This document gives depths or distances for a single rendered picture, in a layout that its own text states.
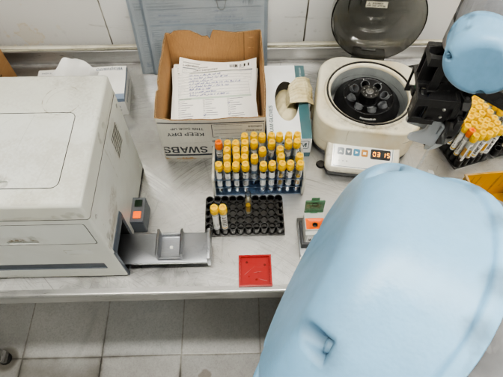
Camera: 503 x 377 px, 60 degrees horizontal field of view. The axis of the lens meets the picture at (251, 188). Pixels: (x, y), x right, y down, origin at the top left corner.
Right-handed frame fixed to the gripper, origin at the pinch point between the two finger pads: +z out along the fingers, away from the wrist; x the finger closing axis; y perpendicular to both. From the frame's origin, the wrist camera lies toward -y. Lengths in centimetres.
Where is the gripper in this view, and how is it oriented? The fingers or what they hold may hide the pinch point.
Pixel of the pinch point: (432, 142)
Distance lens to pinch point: 82.3
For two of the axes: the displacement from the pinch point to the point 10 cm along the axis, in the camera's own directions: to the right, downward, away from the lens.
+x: -1.1, 8.5, -5.2
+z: 0.0, 5.2, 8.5
